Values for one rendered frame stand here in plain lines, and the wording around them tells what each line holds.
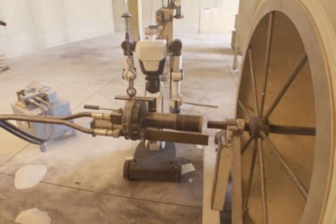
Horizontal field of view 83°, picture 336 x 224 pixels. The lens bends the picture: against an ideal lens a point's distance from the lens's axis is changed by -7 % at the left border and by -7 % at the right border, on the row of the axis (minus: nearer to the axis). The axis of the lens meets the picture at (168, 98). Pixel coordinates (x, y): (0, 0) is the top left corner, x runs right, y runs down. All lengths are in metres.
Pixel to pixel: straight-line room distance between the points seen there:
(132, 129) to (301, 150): 1.68
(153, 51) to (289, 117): 1.48
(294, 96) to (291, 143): 0.46
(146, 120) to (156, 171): 0.86
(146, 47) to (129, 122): 0.73
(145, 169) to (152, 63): 1.03
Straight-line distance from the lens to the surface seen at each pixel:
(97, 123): 1.51
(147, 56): 1.78
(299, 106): 2.34
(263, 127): 1.34
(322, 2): 0.84
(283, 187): 2.17
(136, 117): 1.28
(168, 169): 2.08
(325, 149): 0.71
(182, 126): 1.31
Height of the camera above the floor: 1.59
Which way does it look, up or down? 23 degrees down
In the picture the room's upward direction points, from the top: straight up
